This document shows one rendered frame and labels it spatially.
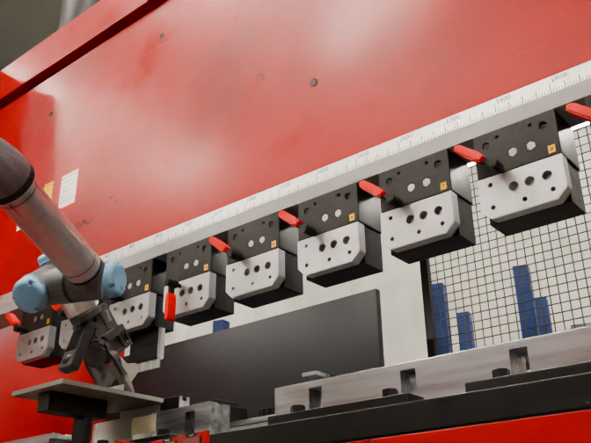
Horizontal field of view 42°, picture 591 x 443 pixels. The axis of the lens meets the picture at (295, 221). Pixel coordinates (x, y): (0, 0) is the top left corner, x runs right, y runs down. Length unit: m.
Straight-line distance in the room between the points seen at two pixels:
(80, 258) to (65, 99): 1.10
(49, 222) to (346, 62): 0.70
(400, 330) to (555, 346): 4.87
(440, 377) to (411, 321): 4.74
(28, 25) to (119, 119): 6.03
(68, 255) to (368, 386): 0.60
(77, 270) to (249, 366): 0.93
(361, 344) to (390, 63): 0.81
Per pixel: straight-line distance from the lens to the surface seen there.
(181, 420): 1.69
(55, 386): 1.63
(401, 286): 6.16
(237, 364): 2.35
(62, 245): 1.46
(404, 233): 1.39
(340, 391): 1.41
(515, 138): 1.36
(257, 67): 1.86
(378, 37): 1.64
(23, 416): 2.67
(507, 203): 1.31
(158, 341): 1.83
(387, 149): 1.49
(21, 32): 8.33
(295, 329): 2.22
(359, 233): 1.45
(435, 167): 1.42
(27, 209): 1.39
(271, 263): 1.57
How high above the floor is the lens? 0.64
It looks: 25 degrees up
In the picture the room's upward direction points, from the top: 1 degrees counter-clockwise
